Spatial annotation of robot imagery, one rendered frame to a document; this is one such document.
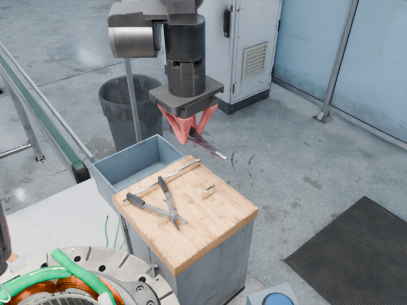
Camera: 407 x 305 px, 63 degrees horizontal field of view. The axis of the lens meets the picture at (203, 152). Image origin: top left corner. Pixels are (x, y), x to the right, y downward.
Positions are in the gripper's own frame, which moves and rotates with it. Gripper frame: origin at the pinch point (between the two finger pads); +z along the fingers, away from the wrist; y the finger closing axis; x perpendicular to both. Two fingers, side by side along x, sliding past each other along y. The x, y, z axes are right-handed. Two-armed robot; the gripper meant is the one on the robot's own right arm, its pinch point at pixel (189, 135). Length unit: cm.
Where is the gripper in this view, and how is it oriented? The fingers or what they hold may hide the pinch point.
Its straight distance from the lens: 57.1
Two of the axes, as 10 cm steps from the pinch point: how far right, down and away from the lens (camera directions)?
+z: 0.1, 7.7, 6.4
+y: -7.6, 4.2, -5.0
